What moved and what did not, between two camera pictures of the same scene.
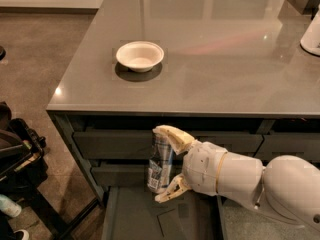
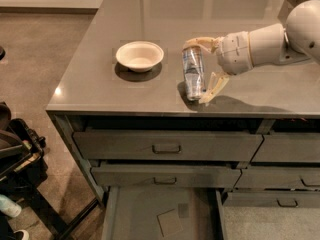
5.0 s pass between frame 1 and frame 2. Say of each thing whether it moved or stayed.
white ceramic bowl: stayed
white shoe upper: stayed
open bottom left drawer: stayed
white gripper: moved
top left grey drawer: stayed
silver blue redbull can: moved
